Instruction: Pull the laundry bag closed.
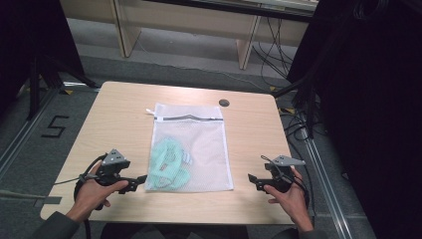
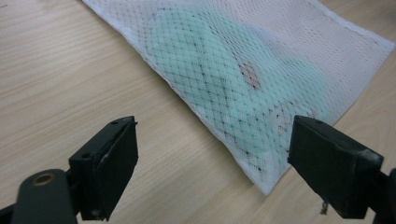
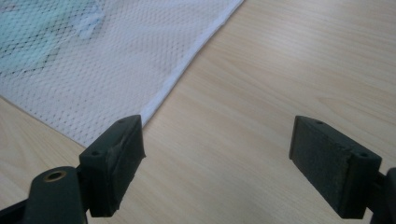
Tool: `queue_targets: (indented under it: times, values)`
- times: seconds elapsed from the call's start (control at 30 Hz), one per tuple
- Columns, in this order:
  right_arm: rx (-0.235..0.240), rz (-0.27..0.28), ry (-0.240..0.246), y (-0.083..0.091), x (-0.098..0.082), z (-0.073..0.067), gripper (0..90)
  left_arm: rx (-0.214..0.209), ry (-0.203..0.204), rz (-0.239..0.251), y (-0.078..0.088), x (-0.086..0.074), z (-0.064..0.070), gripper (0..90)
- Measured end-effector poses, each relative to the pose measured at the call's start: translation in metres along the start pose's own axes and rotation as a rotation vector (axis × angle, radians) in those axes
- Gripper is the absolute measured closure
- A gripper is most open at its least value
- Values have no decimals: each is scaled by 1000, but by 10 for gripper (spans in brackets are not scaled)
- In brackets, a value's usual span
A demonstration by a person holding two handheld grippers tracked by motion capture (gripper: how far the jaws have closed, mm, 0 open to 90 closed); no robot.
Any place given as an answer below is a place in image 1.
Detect person's left hand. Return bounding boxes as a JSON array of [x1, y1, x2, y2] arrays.
[[65, 163, 130, 223]]

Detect thin grey cable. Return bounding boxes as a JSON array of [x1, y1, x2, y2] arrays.
[[53, 174, 98, 186]]

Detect grey floor tape strip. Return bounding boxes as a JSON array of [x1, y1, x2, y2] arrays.
[[33, 196, 63, 209]]

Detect black metal stand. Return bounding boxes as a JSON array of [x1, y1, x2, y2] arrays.
[[27, 53, 102, 121], [272, 71, 321, 139]]

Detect hanging black cable bundle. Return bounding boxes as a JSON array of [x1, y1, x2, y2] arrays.
[[252, 15, 297, 82]]

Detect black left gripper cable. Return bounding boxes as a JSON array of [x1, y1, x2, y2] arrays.
[[73, 153, 108, 239]]

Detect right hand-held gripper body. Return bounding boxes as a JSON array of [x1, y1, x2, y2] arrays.
[[257, 154, 307, 194]]

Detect black floor cables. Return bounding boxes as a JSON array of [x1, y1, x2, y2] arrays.
[[278, 105, 317, 218]]

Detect black curtain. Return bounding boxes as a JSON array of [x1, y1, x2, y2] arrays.
[[286, 0, 422, 239], [0, 0, 87, 113]]

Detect white mesh laundry bag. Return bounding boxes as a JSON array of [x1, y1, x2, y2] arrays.
[[144, 103, 235, 193]]

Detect metal floor rail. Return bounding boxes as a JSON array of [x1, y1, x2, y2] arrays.
[[0, 85, 68, 178], [298, 127, 353, 239]]

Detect person's right hand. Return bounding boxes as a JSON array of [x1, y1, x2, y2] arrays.
[[263, 166, 315, 234]]

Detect mint green garment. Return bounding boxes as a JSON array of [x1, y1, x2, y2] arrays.
[[146, 136, 192, 190]]

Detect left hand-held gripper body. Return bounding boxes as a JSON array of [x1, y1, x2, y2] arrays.
[[95, 148, 137, 187]]

